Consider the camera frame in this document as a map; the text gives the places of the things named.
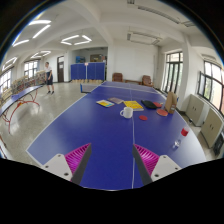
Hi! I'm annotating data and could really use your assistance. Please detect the red table tennis paddle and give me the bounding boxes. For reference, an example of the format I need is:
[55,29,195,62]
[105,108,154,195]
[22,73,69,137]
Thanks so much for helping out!
[156,109,168,117]

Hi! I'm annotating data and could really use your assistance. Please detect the person in white shirt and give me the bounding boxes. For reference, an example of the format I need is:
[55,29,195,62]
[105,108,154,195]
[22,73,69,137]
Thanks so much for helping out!
[45,62,54,94]

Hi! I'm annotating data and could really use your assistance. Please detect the grey notebook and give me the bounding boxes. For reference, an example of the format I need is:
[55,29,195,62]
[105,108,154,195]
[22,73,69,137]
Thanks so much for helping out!
[108,97,124,104]

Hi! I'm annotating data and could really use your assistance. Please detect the black pouch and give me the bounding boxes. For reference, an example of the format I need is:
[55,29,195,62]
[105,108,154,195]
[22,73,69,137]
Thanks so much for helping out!
[141,100,157,109]

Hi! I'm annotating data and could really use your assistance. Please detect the yellow book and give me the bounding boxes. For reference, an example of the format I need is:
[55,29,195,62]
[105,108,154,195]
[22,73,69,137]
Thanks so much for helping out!
[124,101,144,111]

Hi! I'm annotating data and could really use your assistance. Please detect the small red round coaster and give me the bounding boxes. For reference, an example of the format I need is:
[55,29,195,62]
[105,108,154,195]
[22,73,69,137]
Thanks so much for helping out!
[139,115,148,121]

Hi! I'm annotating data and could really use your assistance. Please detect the brown paper bag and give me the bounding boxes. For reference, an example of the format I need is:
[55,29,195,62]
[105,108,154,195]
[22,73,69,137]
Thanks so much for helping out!
[165,92,177,114]

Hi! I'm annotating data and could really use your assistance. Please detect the brown armchair right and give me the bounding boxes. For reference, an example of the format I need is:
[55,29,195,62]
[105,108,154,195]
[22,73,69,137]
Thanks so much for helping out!
[142,75,153,87]

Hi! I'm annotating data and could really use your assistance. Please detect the blue table tennis table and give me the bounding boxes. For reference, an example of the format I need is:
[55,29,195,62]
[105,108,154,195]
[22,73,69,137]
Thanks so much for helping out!
[27,82,206,190]

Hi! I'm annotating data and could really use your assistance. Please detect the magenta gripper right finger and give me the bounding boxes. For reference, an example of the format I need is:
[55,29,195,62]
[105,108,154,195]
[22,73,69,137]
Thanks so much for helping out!
[132,144,181,185]

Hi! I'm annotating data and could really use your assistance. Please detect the brown armchair left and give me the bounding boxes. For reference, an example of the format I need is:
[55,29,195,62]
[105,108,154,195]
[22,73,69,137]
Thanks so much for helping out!
[112,73,123,82]

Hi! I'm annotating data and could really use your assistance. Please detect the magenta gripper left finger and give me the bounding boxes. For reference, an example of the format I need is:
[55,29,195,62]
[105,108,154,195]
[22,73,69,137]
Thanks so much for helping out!
[42,143,92,185]

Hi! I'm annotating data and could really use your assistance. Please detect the beige cabinet near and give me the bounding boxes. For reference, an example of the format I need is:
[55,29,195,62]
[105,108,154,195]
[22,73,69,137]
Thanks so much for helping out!
[201,109,223,148]

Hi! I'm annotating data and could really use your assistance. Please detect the beige cabinet far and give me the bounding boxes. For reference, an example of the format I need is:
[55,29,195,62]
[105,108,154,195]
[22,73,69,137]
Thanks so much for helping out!
[186,95,209,127]

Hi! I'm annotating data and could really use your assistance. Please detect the beige cabinet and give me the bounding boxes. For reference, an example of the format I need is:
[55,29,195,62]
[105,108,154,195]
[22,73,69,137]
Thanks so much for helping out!
[201,109,223,148]
[186,95,209,127]

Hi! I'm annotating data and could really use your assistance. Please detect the blue partition boards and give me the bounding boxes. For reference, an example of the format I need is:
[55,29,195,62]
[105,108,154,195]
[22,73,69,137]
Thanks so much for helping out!
[71,62,105,80]

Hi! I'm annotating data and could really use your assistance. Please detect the brown armchair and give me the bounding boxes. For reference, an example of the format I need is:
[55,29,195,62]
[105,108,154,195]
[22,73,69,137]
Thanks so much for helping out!
[142,75,153,87]
[112,73,123,82]

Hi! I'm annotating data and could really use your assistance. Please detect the white ceramic mug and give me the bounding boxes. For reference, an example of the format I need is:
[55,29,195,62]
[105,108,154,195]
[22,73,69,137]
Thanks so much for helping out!
[120,107,133,119]

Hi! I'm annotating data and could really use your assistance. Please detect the blue side table red legs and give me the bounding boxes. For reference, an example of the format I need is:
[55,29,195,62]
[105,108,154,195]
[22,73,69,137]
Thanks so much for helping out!
[0,85,41,129]

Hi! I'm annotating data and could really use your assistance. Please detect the dark wooden door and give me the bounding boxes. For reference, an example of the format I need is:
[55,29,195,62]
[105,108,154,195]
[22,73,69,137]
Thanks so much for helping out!
[57,56,64,83]

